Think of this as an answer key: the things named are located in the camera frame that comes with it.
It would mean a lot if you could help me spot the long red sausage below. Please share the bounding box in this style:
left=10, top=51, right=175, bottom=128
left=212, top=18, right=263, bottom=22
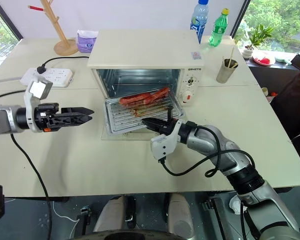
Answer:
left=119, top=92, right=154, bottom=106

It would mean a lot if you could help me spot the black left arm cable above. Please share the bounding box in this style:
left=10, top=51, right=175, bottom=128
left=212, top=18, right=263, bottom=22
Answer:
left=0, top=89, right=53, bottom=240

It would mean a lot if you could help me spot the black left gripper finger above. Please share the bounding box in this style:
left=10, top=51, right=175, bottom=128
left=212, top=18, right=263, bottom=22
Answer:
left=61, top=106, right=95, bottom=117
left=61, top=115, right=93, bottom=126

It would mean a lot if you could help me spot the cream toaster oven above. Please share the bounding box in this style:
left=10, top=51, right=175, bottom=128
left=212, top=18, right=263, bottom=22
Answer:
left=86, top=29, right=206, bottom=126

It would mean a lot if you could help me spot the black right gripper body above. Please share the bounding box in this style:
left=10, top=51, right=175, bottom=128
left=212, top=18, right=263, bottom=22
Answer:
left=159, top=118, right=179, bottom=136

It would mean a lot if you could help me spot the white power strip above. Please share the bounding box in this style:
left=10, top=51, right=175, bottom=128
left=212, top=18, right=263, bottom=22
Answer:
left=19, top=67, right=74, bottom=89

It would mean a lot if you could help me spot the white oven knob red mark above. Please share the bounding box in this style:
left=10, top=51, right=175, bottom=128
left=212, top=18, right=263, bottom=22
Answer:
left=180, top=90, right=193, bottom=104

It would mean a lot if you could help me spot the silver metal baking tray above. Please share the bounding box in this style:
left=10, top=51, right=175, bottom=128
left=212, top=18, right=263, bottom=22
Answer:
left=104, top=93, right=187, bottom=135

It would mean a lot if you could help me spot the glass toaster oven door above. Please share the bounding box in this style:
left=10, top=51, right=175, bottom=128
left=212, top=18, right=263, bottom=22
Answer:
left=100, top=119, right=152, bottom=142

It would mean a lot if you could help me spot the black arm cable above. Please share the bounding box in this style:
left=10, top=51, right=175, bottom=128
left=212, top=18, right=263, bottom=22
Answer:
left=160, top=125, right=256, bottom=178
left=0, top=89, right=53, bottom=240

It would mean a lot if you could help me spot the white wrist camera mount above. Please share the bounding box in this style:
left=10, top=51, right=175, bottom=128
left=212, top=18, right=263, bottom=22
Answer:
left=149, top=119, right=184, bottom=161
left=23, top=80, right=54, bottom=133

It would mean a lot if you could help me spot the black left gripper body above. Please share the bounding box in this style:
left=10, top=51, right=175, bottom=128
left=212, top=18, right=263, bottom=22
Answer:
left=34, top=102, right=64, bottom=133

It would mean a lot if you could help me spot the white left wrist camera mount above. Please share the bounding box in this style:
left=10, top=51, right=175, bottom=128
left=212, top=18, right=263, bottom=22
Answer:
left=23, top=80, right=54, bottom=133

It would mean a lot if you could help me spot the green soda bottle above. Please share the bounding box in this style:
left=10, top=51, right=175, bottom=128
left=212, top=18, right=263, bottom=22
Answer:
left=208, top=7, right=231, bottom=48

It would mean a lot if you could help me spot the white power strip cord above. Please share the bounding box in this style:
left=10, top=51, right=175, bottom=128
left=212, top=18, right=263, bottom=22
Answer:
left=0, top=76, right=24, bottom=88

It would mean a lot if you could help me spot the purple tissue pack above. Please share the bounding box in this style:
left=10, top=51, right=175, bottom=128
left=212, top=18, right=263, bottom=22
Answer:
left=76, top=29, right=99, bottom=54

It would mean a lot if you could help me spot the dark red chair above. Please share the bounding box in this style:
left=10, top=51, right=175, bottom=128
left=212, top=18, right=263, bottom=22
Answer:
left=266, top=59, right=300, bottom=144

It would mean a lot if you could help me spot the pale green bowl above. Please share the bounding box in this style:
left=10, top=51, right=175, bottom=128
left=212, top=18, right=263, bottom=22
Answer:
left=274, top=53, right=292, bottom=64

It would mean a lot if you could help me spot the curved red sausage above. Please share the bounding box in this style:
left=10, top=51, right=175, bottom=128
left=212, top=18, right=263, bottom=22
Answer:
left=142, top=86, right=171, bottom=106

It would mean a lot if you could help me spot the black power cord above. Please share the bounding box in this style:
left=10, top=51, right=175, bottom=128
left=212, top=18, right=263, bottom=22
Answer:
left=40, top=56, right=91, bottom=72

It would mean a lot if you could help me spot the long wooden stick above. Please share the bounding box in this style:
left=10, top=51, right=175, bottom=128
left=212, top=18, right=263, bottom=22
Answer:
left=228, top=46, right=236, bottom=69

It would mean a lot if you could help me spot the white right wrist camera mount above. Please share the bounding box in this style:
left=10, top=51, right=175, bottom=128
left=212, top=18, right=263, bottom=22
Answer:
left=149, top=119, right=184, bottom=161

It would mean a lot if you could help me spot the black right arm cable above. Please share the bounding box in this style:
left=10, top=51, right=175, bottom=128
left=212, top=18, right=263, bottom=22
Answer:
left=160, top=125, right=256, bottom=178

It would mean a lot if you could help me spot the white plate with red food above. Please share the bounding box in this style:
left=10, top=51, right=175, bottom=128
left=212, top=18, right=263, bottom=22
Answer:
left=251, top=51, right=276, bottom=67

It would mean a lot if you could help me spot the potted green plant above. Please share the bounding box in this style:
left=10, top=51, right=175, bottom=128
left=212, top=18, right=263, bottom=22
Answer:
left=240, top=24, right=275, bottom=60

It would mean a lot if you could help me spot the metal cup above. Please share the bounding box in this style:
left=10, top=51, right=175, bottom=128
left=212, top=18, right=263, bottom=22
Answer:
left=215, top=57, right=239, bottom=84

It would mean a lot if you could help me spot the wooden mug tree stand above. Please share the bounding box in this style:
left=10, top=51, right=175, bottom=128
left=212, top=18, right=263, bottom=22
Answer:
left=27, top=0, right=79, bottom=57

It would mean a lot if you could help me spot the blue label water bottle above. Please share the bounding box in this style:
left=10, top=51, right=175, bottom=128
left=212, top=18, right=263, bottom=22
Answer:
left=189, top=0, right=210, bottom=45

